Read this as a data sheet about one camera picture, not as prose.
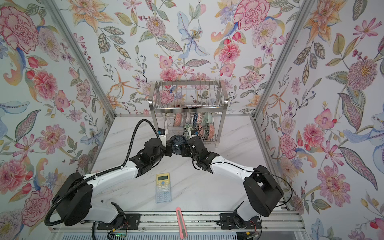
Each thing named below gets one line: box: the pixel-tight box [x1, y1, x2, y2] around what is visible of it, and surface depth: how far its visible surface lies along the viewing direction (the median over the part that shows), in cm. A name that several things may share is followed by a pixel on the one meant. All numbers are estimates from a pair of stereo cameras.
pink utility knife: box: [176, 206, 188, 240], surface depth 75 cm
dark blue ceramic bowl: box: [169, 134, 189, 155], surface depth 86 cm
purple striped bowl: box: [185, 112, 192, 125], surface depth 106 cm
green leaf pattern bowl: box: [183, 123, 194, 140], surface depth 105 cm
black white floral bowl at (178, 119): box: [174, 112, 182, 127], surface depth 106 cm
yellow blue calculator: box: [155, 172, 172, 204], surface depth 86 cm
